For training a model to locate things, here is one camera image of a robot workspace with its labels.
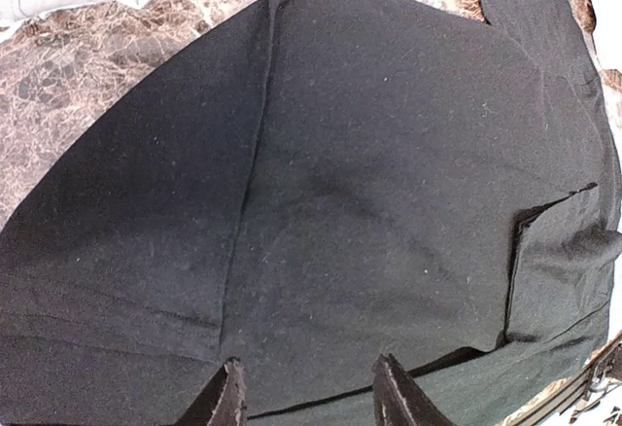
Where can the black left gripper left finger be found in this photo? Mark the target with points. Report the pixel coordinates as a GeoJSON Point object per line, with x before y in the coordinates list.
{"type": "Point", "coordinates": [222, 402]}

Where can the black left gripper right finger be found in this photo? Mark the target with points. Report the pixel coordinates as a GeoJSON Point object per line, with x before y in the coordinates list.
{"type": "Point", "coordinates": [398, 400]}

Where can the black t-shirt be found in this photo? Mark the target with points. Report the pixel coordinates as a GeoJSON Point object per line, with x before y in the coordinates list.
{"type": "Point", "coordinates": [312, 184]}

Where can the black aluminium front rail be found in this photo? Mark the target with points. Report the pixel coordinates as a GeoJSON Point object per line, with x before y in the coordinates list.
{"type": "Point", "coordinates": [600, 376]}

